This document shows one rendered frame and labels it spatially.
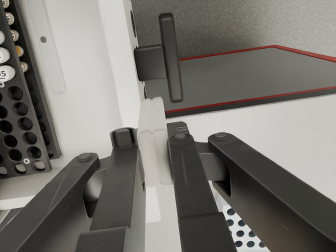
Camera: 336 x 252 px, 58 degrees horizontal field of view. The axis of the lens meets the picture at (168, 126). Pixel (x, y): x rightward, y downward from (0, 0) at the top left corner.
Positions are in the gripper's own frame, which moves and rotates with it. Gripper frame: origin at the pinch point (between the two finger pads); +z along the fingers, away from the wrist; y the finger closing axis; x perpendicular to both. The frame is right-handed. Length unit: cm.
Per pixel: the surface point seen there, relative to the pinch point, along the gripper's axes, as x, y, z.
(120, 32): 6.0, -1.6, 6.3
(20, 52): 5.3, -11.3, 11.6
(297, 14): 1, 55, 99
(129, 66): 3.5, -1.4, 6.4
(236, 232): -24.9, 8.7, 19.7
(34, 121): -0.5, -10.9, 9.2
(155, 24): 4, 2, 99
